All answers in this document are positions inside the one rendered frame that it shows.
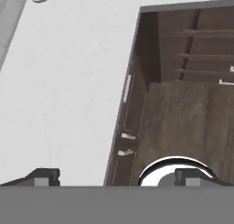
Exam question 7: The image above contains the dark brown cupboard door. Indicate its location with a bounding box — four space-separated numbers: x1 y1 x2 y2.
122 11 162 136

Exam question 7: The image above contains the short white drawer handle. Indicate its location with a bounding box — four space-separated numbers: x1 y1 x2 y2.
121 132 137 141
117 148 135 157

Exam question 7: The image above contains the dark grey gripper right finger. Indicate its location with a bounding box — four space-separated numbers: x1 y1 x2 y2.
174 168 234 187

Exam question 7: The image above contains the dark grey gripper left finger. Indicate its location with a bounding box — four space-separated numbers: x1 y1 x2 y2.
0 167 61 187

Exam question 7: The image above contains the white round thing, black rim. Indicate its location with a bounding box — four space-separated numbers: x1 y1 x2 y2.
136 155 219 187

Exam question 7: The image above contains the long white cupboard handle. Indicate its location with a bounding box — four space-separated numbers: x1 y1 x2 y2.
122 73 133 103

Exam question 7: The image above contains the dark brown cupboard run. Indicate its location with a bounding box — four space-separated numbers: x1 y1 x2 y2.
157 5 234 87

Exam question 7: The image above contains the dark brown drawer front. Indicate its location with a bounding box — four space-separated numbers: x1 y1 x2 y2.
103 148 139 187
114 128 142 153

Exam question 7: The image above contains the grey upright panel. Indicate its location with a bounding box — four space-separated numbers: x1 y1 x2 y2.
0 0 30 72

